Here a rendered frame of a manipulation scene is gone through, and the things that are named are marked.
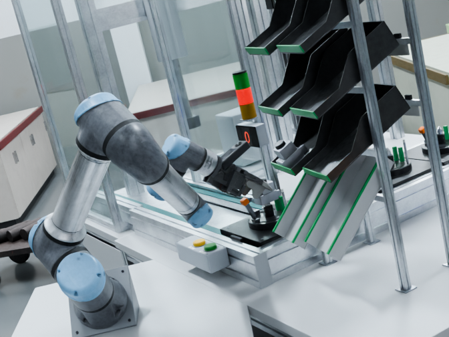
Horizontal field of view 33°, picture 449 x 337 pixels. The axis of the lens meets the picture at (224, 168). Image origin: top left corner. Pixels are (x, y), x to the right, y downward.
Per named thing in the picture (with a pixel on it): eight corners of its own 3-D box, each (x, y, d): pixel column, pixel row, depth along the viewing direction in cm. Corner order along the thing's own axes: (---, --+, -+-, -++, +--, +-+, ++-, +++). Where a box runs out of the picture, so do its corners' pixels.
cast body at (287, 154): (288, 171, 203) (273, 152, 201) (281, 169, 207) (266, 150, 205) (311, 150, 204) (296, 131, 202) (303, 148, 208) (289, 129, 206)
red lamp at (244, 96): (244, 105, 247) (240, 90, 245) (236, 104, 251) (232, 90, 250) (256, 101, 249) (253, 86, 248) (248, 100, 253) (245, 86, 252)
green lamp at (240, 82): (240, 90, 245) (237, 75, 244) (232, 89, 250) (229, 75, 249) (253, 85, 248) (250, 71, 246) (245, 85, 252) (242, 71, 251)
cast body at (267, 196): (262, 206, 232) (256, 184, 230) (254, 204, 235) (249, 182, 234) (284, 196, 235) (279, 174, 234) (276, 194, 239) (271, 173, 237)
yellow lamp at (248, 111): (247, 120, 248) (244, 105, 247) (239, 119, 252) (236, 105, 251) (260, 116, 250) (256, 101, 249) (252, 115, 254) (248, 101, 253)
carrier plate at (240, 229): (262, 249, 221) (260, 242, 221) (220, 234, 242) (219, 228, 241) (326, 220, 232) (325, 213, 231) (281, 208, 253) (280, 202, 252)
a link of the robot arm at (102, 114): (47, 287, 204) (115, 124, 176) (19, 249, 210) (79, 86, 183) (83, 277, 212) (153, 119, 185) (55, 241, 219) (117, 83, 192)
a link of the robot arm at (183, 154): (156, 150, 221) (172, 126, 219) (187, 165, 226) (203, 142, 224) (162, 163, 214) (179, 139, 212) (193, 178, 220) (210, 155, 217)
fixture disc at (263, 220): (264, 233, 227) (263, 227, 227) (240, 225, 239) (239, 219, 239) (302, 217, 234) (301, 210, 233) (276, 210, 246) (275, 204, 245)
